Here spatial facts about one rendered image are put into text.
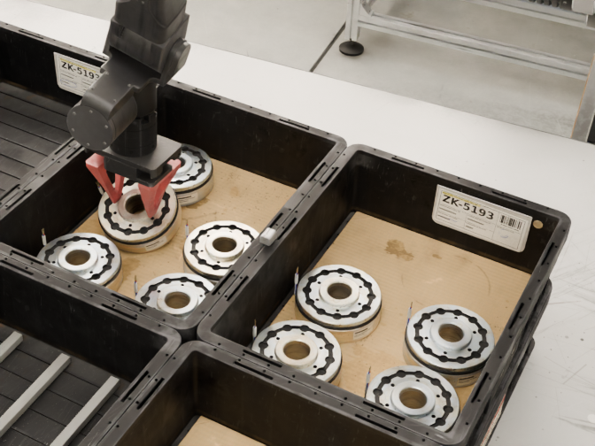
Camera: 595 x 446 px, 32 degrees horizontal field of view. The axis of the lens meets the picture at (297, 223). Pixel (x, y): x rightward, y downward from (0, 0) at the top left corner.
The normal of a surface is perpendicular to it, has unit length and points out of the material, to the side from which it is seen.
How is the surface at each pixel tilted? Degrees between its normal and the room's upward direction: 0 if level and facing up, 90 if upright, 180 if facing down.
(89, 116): 88
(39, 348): 0
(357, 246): 0
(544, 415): 0
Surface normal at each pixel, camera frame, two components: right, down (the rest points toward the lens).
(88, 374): 0.04, -0.76
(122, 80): 0.31, -0.62
